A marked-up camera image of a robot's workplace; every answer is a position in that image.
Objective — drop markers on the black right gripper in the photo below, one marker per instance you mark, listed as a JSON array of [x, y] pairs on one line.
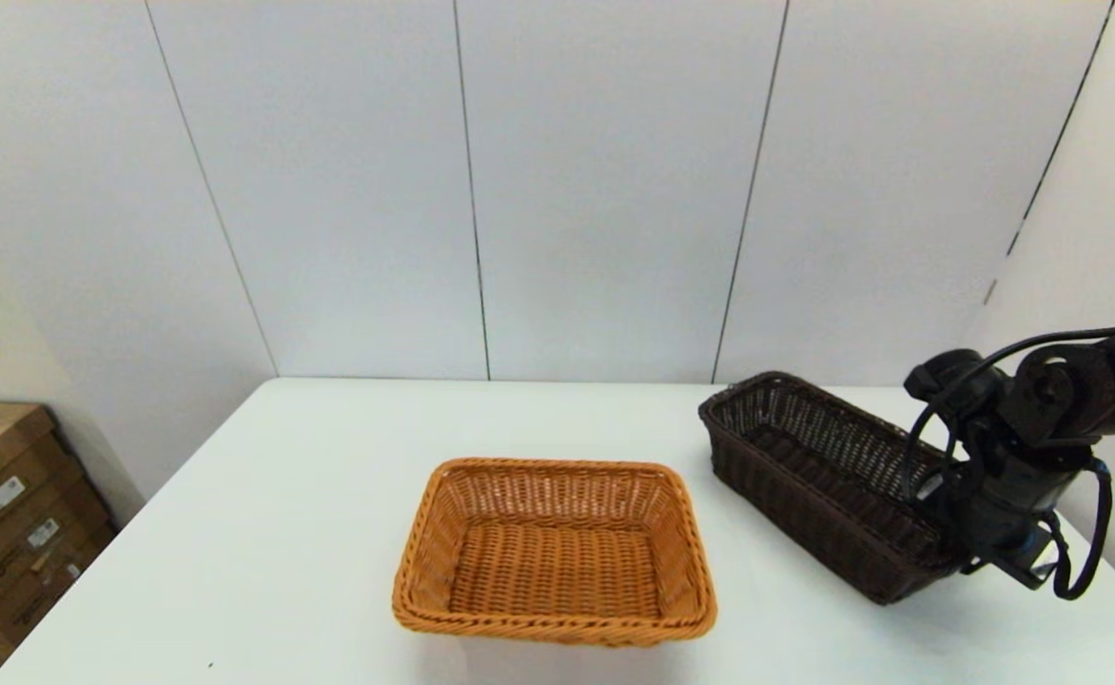
[[1005, 495]]

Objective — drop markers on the dark brown wicker basket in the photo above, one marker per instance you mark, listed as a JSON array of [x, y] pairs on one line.
[[805, 495]]

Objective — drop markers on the orange wicker basket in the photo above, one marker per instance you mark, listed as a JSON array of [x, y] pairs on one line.
[[557, 571]]

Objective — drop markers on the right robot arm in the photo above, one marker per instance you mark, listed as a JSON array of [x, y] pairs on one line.
[[1057, 390]]

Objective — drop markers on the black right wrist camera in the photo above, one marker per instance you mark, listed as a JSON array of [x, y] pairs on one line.
[[1028, 566]]

